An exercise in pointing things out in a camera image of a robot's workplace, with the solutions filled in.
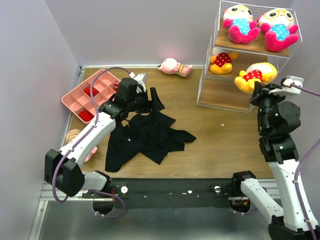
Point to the red cloth ball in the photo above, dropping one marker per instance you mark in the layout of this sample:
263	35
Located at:
88	91
86	116

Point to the black t-shirt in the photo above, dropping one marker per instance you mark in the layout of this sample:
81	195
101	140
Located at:
150	135

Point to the white plush with yellow glasses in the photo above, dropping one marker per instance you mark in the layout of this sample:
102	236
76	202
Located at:
239	21

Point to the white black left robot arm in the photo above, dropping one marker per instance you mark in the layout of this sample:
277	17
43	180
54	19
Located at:
63	167

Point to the pink divided organizer box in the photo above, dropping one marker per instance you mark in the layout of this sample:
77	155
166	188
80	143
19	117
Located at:
77	100

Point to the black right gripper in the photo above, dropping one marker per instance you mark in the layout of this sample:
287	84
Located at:
258	94

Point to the yellow plush red dotted dress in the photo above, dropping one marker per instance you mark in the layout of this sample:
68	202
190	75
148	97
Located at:
262	72

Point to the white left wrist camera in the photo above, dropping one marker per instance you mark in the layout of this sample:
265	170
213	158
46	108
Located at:
141	80

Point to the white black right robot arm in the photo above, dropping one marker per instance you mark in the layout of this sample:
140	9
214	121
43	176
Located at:
277	118

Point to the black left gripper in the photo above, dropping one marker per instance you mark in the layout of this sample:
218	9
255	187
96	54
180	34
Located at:
155	105

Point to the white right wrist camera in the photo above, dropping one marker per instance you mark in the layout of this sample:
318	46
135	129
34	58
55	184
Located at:
287	86

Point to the white wire wooden shelf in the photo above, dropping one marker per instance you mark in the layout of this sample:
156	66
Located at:
249	44

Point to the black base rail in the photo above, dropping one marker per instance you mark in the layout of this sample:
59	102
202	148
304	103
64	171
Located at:
168	193

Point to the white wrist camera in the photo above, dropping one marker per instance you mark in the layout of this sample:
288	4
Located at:
287	86
141	80

